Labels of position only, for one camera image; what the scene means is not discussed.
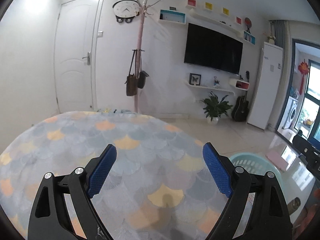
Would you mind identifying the panda wall clock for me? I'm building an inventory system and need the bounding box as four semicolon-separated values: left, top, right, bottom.
112;0;140;23

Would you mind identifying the teal box wall shelf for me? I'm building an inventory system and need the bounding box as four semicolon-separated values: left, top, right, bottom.
159;9;186;24

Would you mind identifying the red cube shelf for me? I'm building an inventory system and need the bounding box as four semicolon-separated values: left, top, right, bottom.
229;78;249;91

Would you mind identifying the upper white wall shelf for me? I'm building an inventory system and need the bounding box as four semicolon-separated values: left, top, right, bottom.
189;9;244;38

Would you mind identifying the black wall television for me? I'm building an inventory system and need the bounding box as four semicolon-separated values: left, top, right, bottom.
184;23;243;75

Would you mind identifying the pink floor mat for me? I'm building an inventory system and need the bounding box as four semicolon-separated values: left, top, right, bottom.
265;151;289;172

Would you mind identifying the black hanging bag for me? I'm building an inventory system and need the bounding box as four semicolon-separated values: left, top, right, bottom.
137;49;149;89

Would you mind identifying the white wall shelf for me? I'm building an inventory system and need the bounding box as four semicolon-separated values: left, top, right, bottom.
183;80;235;96
189;9;244;38

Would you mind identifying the butterfly picture frame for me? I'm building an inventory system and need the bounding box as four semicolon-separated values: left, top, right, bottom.
189;73;201;86

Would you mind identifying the patterned table cloth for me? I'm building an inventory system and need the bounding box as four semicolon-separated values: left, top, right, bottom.
0;108;256;240

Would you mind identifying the pink coat rack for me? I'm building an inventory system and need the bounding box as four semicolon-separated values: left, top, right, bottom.
133;0;161;113

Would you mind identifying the white door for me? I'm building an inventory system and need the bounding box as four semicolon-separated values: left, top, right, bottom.
54;0;100;113

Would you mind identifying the black guitar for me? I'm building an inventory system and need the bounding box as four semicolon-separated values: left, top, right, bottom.
232;91;249;122

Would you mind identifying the brown hanging bag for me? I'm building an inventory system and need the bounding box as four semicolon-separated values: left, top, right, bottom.
125;49;137;96

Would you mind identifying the washing machine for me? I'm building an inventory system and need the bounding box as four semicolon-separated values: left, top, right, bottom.
283;96;298;129

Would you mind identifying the white tall cabinet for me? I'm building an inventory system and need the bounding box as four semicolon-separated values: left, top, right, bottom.
247;42;283;130

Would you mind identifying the red chinese knot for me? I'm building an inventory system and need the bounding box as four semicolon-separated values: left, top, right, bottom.
298;60;310;94

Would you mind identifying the olive rolled mat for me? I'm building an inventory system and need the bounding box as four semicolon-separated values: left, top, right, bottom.
287;197;301;215

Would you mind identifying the teal plastic laundry basket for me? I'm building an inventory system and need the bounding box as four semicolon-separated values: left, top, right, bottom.
229;152;285;193

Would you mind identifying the green potted plant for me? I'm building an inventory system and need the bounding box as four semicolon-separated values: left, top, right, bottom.
200;92;233;125

